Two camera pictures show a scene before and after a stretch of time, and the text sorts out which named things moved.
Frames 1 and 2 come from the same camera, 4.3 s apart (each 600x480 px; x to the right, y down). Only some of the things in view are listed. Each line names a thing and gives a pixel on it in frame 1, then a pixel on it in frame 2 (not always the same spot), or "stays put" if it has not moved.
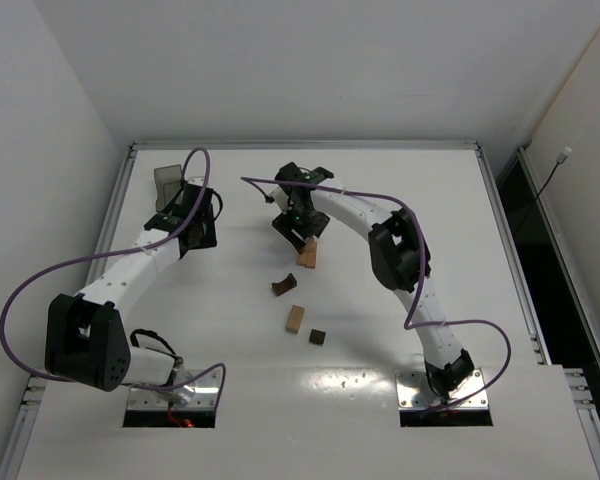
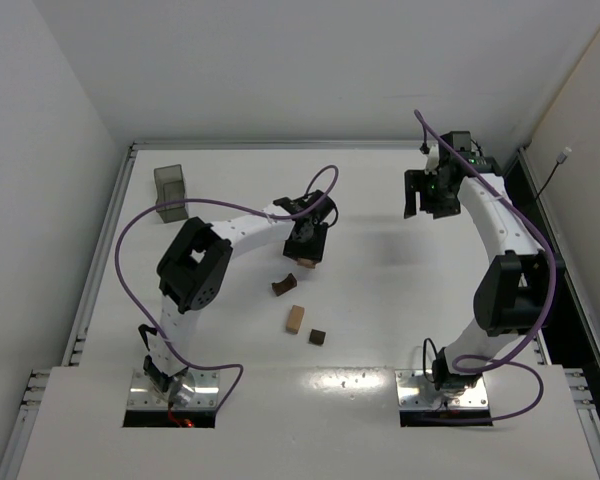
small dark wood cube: (317, 336) stays put
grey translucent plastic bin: (168, 182) stays put
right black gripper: (300, 223) → (427, 201)
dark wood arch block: (284, 285) stays put
